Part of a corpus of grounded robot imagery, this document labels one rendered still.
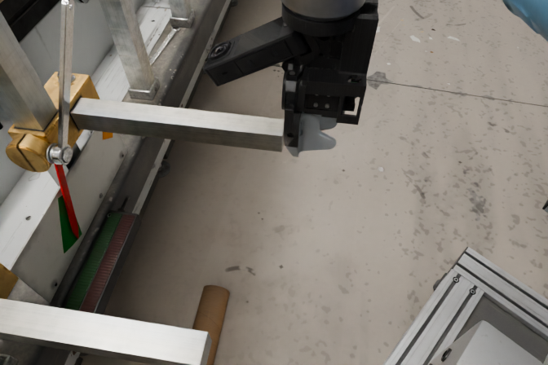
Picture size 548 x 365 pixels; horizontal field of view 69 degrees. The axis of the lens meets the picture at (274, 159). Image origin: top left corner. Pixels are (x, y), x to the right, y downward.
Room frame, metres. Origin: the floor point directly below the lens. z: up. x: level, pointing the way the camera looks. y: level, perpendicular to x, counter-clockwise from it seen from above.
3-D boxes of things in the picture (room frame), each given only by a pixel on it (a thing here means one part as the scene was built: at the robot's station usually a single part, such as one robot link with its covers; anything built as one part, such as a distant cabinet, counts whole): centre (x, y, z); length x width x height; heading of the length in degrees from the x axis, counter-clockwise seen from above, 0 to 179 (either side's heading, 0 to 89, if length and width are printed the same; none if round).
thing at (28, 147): (0.37, 0.29, 0.85); 0.13 x 0.06 x 0.05; 171
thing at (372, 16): (0.33, -0.05, 0.97); 0.09 x 0.08 x 0.12; 81
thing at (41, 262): (0.31, 0.27, 0.75); 0.26 x 0.01 x 0.10; 171
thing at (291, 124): (0.32, -0.02, 0.91); 0.05 x 0.02 x 0.09; 171
